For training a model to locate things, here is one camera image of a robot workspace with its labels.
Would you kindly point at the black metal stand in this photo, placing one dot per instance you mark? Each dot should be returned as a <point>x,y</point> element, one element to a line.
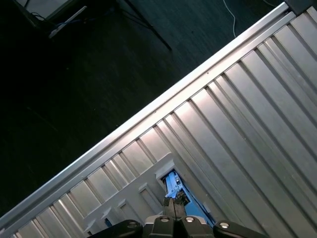
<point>151,27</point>

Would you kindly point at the grey parts rack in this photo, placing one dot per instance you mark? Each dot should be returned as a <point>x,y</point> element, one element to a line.
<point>128,191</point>

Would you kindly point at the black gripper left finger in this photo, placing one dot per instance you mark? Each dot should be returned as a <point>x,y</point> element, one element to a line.
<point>161,225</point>

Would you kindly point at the white floor power strip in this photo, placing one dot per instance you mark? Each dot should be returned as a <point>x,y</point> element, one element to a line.
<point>67,21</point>

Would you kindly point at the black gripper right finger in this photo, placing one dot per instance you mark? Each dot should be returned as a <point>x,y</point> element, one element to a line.
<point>190,228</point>

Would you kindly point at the hard disk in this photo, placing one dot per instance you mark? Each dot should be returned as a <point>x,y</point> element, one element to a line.
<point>172,183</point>

